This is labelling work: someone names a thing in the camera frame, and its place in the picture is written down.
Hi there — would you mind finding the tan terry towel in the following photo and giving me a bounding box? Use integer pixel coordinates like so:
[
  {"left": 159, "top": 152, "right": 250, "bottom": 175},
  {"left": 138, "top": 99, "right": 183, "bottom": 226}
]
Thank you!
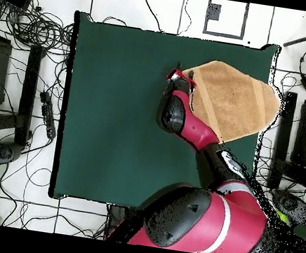
[{"left": 172, "top": 55, "right": 288, "bottom": 152}]

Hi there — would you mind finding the dark green table cloth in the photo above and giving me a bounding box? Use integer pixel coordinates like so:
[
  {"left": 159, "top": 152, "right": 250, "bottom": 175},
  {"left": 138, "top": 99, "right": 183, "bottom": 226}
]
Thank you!
[{"left": 47, "top": 9, "right": 281, "bottom": 228}]

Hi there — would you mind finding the black power strip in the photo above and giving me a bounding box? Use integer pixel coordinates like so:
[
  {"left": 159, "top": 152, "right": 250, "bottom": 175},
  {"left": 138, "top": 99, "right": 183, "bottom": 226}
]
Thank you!
[{"left": 33, "top": 90, "right": 63, "bottom": 140}]

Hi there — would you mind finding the black tripod base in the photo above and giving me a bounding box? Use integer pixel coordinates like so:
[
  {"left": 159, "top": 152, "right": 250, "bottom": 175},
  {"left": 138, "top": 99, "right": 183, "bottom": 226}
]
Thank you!
[
  {"left": 0, "top": 141, "right": 26, "bottom": 173},
  {"left": 266, "top": 187, "right": 306, "bottom": 226}
]

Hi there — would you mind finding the yellow-green ball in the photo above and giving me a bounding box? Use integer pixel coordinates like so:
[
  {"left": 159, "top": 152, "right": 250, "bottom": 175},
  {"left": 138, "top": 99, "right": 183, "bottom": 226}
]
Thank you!
[{"left": 274, "top": 210, "right": 291, "bottom": 225}]

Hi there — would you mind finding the grey square frame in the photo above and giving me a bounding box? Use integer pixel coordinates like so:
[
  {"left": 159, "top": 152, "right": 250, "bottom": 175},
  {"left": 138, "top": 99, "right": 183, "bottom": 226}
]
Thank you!
[{"left": 202, "top": 0, "right": 250, "bottom": 41}]

